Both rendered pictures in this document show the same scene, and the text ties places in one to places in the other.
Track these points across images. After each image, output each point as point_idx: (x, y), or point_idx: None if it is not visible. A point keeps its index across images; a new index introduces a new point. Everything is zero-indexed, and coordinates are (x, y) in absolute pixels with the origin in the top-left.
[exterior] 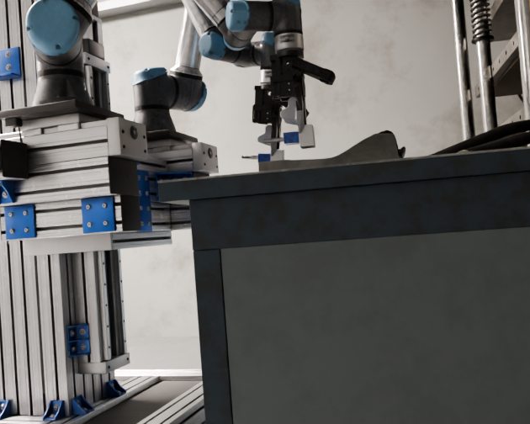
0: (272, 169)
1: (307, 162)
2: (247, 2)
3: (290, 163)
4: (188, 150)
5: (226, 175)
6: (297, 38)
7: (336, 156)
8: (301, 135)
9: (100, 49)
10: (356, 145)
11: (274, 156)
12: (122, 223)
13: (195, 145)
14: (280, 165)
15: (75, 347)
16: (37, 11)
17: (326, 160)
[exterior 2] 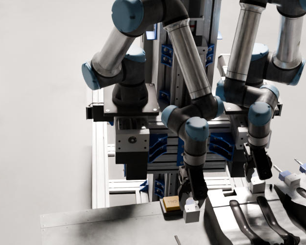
0: (208, 202)
1: (216, 218)
2: (170, 116)
3: (212, 209)
4: (236, 130)
5: (41, 239)
6: (188, 158)
7: (223, 232)
8: (183, 211)
9: (196, 40)
10: (228, 239)
11: (250, 183)
12: (126, 177)
13: (237, 131)
14: (210, 204)
15: (158, 190)
16: (82, 68)
17: (220, 229)
